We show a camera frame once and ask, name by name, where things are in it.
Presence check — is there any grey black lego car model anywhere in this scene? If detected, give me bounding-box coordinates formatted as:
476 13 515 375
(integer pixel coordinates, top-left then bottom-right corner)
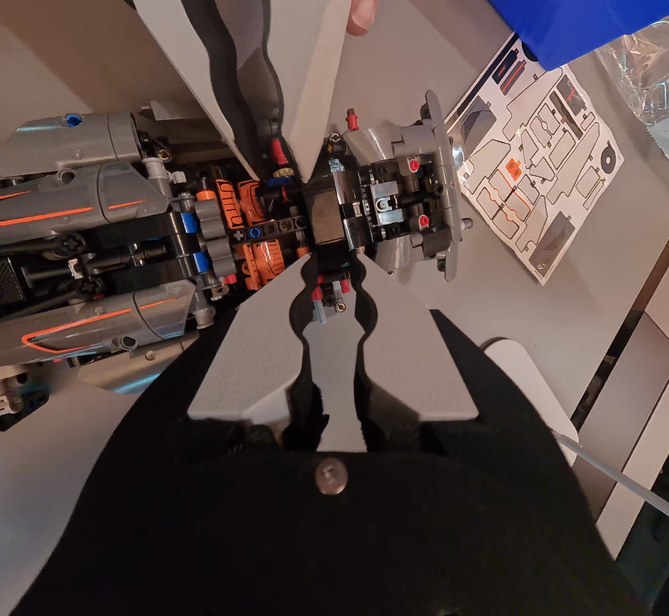
0 90 474 428

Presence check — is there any lego sticker sheet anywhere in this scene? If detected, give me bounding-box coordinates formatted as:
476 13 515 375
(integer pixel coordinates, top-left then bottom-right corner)
444 33 625 286

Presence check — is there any grey desk cable flap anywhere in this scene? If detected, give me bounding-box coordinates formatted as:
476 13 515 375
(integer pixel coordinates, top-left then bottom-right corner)
575 313 669 559

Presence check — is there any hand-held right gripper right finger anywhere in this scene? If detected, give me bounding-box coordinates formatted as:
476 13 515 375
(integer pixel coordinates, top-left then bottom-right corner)
353 253 479 452

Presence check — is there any clear bag of lego parts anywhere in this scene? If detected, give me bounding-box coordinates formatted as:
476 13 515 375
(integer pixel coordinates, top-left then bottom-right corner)
595 20 669 158

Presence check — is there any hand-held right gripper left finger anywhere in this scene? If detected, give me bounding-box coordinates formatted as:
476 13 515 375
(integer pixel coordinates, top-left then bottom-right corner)
187 252 331 452

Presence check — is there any white stand with metal arms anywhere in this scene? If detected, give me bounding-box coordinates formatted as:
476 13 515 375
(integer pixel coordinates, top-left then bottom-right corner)
481 336 669 508

